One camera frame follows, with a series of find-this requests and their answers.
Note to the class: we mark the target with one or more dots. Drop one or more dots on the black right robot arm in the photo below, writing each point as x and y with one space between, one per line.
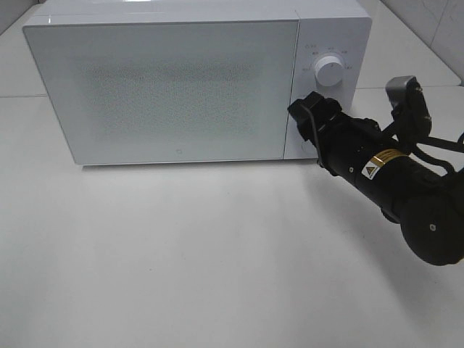
427 207

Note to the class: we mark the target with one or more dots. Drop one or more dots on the white microwave door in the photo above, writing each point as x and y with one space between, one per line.
194 92

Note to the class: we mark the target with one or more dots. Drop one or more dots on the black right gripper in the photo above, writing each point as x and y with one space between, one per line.
322 121

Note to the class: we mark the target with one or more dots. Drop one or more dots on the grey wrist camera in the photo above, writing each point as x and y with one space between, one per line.
399 90

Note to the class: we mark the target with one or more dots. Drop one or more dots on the white microwave oven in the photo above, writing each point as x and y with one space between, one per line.
342 27

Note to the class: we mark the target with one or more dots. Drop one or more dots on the white upper power knob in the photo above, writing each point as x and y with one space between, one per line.
329 69

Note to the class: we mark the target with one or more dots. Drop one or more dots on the round white door button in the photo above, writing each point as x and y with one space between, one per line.
309 149

